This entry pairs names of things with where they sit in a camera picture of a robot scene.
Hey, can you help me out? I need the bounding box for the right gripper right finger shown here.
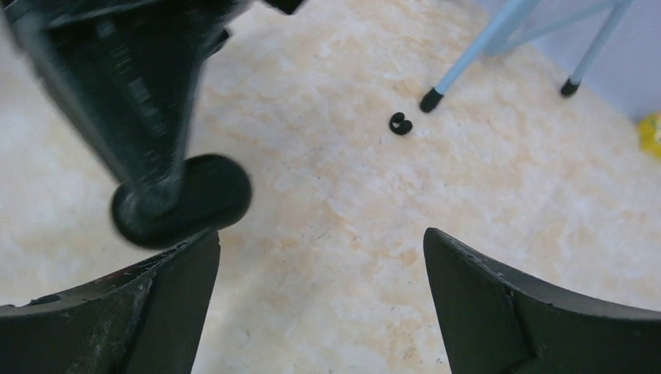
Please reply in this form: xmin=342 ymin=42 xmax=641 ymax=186
xmin=423 ymin=228 xmax=660 ymax=373

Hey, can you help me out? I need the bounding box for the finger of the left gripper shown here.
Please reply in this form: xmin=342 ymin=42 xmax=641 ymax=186
xmin=2 ymin=0 xmax=306 ymax=218

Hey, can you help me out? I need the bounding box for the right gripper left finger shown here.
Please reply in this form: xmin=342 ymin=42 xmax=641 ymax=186
xmin=1 ymin=231 xmax=221 ymax=373

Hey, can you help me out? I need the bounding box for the black earbud charging case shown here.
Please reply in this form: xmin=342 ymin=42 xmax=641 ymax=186
xmin=111 ymin=153 xmax=253 ymax=250

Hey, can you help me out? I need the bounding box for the black earbud near tripod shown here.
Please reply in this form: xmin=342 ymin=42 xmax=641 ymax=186
xmin=388 ymin=112 xmax=413 ymax=136

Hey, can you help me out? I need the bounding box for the light blue tripod stand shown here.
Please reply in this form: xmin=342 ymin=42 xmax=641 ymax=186
xmin=419 ymin=0 xmax=633 ymax=113

